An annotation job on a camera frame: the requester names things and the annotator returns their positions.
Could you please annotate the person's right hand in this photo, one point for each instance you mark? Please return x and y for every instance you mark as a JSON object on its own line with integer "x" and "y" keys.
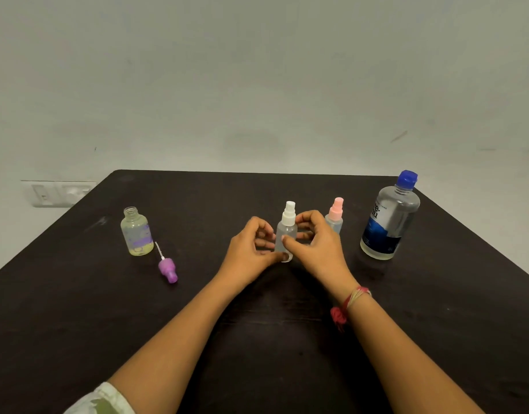
{"x": 322, "y": 254}

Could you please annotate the person's left hand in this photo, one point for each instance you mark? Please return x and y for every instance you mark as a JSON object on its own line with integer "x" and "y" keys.
{"x": 245, "y": 258}

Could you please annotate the small clear bottle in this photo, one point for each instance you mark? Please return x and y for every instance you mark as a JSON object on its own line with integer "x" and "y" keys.
{"x": 286, "y": 234}
{"x": 334, "y": 224}

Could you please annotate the pink spray cap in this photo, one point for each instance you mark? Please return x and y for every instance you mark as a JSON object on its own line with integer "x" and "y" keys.
{"x": 336, "y": 209}

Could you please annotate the white spray cap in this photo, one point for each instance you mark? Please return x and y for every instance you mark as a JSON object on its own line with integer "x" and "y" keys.
{"x": 289, "y": 214}

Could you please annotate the large clear bottle blue label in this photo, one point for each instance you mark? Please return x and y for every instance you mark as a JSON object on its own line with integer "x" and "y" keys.
{"x": 389, "y": 219}

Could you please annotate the purple spray cap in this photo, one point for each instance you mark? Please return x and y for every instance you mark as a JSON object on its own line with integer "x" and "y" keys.
{"x": 167, "y": 269}

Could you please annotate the small round bottle purple print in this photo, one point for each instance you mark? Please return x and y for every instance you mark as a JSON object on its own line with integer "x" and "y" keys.
{"x": 136, "y": 234}

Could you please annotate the blue screw cap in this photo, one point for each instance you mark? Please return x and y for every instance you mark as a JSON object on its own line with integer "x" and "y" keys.
{"x": 406, "y": 179}

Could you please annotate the person's left forearm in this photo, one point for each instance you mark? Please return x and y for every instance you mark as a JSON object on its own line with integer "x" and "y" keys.
{"x": 169, "y": 349}

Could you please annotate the person's right forearm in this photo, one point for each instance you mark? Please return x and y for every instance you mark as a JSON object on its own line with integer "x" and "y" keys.
{"x": 406, "y": 362}

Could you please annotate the red thread wristband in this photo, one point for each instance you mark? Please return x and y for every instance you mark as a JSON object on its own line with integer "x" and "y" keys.
{"x": 338, "y": 315}

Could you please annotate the white plug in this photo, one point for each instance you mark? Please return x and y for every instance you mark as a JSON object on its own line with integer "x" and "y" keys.
{"x": 76, "y": 194}

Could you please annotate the green floral left sleeve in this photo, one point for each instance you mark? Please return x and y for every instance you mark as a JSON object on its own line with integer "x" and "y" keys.
{"x": 100, "y": 403}

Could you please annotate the white wall socket panel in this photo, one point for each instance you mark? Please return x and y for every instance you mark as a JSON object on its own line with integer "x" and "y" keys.
{"x": 44, "y": 194}

